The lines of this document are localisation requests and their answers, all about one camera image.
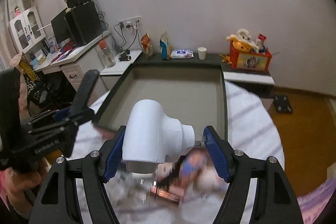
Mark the white paper cup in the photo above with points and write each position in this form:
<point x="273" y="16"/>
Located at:
<point x="202" y="53"/>

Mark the blue white snack bag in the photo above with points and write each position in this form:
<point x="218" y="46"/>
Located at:
<point x="165" y="46"/>

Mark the white desk with drawers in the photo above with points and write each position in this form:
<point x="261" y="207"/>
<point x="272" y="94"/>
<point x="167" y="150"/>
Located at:
<point x="77" y="63"/>

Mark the orange snack bag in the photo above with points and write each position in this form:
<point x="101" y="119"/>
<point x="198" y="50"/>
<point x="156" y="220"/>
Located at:
<point x="147" y="46"/>

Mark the white striped quilt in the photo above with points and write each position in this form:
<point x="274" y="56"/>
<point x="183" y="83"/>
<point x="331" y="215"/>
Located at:
<point x="250" y="129"/>

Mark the black metal base plate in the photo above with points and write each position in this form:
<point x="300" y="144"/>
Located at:
<point x="282" y="104"/>

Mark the black computer monitor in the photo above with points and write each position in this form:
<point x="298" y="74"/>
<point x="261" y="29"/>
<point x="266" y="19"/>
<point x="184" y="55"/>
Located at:
<point x="60" y="27"/>

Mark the white low cabinet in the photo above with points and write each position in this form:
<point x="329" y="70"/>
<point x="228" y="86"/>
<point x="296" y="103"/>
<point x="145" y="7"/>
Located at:
<point x="112" y="74"/>

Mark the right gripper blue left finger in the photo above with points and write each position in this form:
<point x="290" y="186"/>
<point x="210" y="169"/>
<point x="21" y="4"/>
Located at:
<point x="111" y="155"/>

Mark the red toy box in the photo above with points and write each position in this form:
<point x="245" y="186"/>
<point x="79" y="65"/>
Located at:
<point x="249" y="61"/>

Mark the white glass door cabinet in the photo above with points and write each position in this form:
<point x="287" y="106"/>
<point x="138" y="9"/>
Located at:
<point x="26" y="29"/>

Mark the white wall power strip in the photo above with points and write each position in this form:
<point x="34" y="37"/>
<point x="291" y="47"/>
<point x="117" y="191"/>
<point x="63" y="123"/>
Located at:
<point x="131" y="22"/>

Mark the clear bottle orange cap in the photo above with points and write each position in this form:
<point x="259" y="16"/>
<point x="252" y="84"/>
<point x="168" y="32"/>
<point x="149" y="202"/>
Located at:
<point x="107" y="54"/>

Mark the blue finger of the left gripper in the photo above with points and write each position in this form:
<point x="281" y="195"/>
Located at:
<point x="84" y="92"/>

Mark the pink haired doll figure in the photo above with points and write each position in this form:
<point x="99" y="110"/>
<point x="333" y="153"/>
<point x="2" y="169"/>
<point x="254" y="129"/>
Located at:
<point x="185" y="170"/>

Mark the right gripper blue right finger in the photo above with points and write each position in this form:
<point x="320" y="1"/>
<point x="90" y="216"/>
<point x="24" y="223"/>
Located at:
<point x="220" y="152"/>

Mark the wet wipes pack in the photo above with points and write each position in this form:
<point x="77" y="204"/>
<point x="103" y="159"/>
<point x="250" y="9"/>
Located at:
<point x="182" y="54"/>

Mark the rose gold tube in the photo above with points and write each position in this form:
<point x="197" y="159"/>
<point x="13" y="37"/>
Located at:
<point x="173" y="195"/>

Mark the person's left hand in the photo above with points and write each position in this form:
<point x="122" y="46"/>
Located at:
<point x="16" y="184"/>

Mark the yellow white plush toy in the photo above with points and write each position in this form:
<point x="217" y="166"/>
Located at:
<point x="242" y="41"/>

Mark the pink black storage box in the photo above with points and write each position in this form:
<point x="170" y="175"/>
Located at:
<point x="192" y="92"/>

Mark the black small camera device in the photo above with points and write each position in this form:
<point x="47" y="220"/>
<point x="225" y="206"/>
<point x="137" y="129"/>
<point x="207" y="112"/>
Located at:
<point x="125" y="56"/>

